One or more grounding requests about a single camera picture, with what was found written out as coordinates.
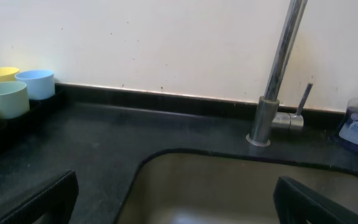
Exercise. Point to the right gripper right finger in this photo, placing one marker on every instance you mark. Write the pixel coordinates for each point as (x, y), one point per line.
(303, 205)

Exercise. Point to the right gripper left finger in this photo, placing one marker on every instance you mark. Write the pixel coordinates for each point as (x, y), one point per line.
(48, 202)

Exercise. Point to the steel sink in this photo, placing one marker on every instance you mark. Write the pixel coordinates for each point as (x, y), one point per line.
(228, 193)

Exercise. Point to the steel tap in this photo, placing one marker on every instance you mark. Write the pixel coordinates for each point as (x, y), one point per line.
(261, 121)

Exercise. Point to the blue soap bottle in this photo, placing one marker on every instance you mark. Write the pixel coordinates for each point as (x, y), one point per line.
(357, 127)

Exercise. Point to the green cup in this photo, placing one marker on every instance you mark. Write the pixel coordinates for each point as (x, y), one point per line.
(8, 101)

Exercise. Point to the blue cup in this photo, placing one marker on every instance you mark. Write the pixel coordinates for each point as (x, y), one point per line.
(37, 85)

